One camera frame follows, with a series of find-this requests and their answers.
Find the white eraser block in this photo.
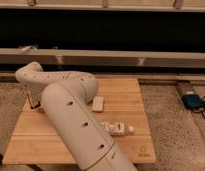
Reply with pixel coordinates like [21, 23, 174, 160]
[92, 96, 104, 112]

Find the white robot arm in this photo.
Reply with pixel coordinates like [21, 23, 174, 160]
[15, 62, 137, 171]

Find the white drink bottle lying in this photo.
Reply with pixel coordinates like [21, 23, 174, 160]
[101, 122, 135, 136]

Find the dark snack bar packet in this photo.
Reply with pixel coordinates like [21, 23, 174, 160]
[28, 97, 41, 109]

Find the blue device on floor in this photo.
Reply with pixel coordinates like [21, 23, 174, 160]
[182, 95, 204, 110]

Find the black cable on floor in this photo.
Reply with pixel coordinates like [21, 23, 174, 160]
[192, 91, 205, 122]

